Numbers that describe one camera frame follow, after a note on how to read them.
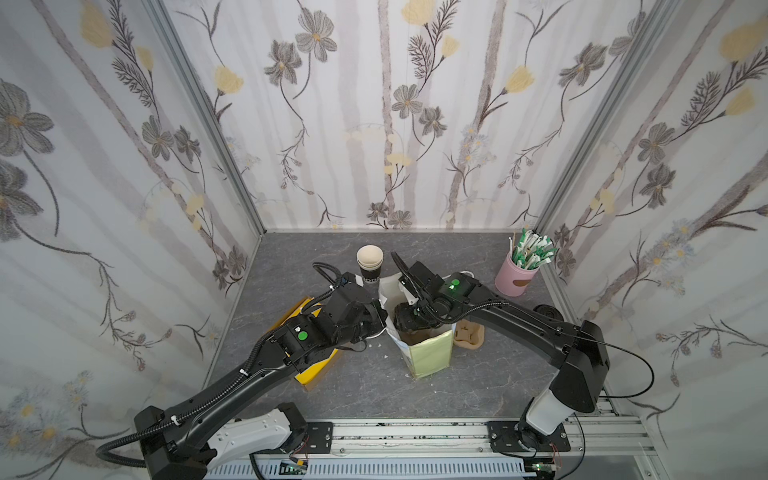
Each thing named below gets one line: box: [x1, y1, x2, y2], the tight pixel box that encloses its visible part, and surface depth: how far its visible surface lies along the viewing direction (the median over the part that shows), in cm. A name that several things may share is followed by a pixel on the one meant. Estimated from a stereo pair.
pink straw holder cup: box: [495, 251, 540, 297], surface depth 97 cm
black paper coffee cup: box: [533, 304, 564, 321], surface depth 86 cm
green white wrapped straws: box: [509, 228, 558, 269], surface depth 92 cm
